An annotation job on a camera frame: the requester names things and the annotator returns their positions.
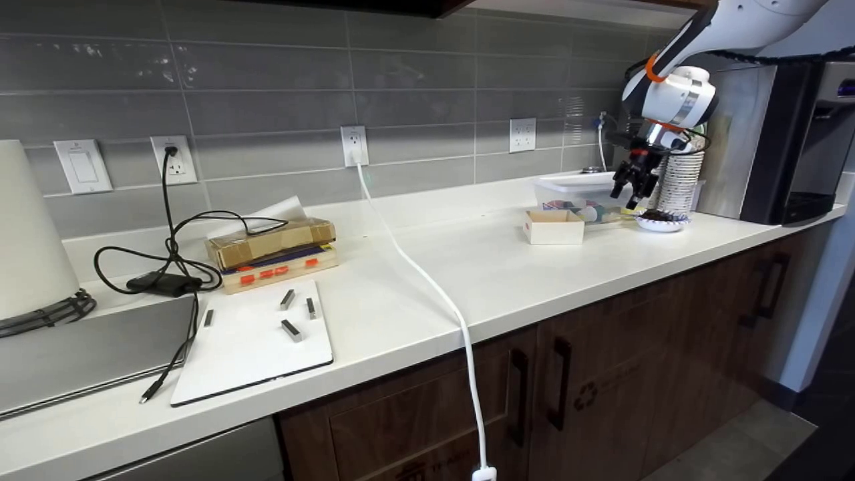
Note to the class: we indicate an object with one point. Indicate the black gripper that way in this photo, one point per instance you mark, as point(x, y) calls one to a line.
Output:
point(652, 151)

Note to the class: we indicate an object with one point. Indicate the clear plastic storage container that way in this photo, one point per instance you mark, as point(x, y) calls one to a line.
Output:
point(574, 188)

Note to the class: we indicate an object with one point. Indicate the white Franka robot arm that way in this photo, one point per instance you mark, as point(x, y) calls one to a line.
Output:
point(764, 23)

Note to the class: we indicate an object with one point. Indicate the black and white bowl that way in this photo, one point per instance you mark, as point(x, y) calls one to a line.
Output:
point(661, 223)

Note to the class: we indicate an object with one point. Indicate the stack of patterned paper cups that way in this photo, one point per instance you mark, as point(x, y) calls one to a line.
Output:
point(684, 183)

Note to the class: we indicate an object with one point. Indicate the small open wooden box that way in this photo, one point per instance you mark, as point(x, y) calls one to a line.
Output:
point(554, 231)

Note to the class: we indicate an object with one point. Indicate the black and silver coffee machine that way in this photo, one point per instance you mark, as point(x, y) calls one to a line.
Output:
point(784, 142)

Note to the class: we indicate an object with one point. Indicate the brown wooden cabinet door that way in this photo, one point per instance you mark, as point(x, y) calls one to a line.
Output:
point(383, 418)
point(616, 374)
point(723, 322)

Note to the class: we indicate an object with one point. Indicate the white paper sheet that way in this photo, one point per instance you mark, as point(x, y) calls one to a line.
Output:
point(277, 211)

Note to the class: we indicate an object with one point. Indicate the wooden tray with orange labels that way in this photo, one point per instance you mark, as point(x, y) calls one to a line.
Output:
point(281, 270)

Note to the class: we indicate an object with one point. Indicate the small black marker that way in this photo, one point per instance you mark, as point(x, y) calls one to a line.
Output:
point(287, 297)

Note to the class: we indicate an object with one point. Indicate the brown cardboard box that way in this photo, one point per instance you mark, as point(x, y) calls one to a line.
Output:
point(269, 242)

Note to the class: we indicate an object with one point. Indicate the white flat board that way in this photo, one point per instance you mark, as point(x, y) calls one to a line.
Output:
point(250, 357)

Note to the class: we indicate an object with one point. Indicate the grey dishwasher front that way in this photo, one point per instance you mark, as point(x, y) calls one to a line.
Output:
point(203, 457)

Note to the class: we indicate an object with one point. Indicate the steel sink with drainboard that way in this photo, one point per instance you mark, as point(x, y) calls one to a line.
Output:
point(80, 350)

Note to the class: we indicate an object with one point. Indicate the white paper towel roll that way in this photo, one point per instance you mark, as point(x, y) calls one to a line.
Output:
point(29, 242)

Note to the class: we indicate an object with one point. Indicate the white wall outlet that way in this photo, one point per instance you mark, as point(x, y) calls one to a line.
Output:
point(184, 164)
point(522, 134)
point(353, 139)

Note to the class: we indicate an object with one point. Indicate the white light switch plate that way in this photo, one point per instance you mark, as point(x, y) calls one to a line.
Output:
point(84, 166)

